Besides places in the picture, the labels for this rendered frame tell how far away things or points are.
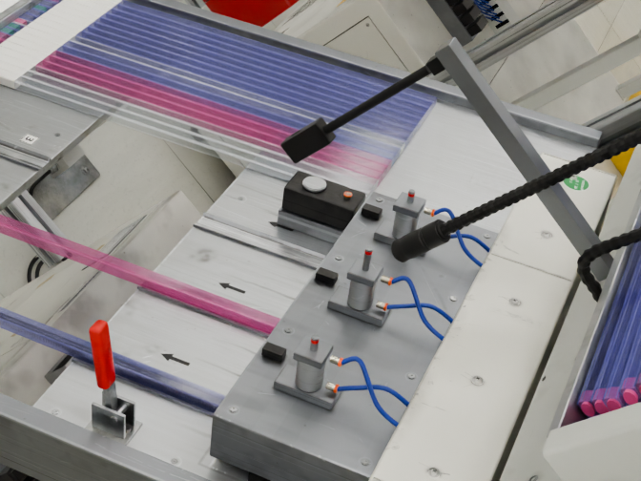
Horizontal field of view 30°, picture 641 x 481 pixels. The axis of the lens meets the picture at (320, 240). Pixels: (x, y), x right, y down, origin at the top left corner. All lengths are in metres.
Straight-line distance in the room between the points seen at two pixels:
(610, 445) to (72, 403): 0.47
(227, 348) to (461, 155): 0.42
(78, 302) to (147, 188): 1.05
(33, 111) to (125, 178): 1.19
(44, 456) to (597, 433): 0.47
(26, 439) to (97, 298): 0.58
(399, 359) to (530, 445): 0.18
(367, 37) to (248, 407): 1.51
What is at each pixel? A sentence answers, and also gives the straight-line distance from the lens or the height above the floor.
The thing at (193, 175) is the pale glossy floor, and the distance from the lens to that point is 2.67.
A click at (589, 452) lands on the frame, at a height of 1.42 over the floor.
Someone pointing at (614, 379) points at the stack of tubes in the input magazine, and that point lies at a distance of 0.79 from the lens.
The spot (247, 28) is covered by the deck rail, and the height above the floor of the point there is 0.89.
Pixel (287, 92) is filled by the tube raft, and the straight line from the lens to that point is 1.40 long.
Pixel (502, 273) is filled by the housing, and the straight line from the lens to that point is 1.07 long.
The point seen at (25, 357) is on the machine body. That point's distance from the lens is 1.47.
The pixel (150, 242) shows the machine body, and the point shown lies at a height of 0.62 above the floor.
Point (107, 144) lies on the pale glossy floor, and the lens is 2.55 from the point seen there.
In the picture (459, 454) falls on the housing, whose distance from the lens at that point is 0.90.
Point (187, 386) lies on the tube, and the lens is 1.01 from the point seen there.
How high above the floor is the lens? 1.79
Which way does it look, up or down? 38 degrees down
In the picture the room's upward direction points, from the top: 63 degrees clockwise
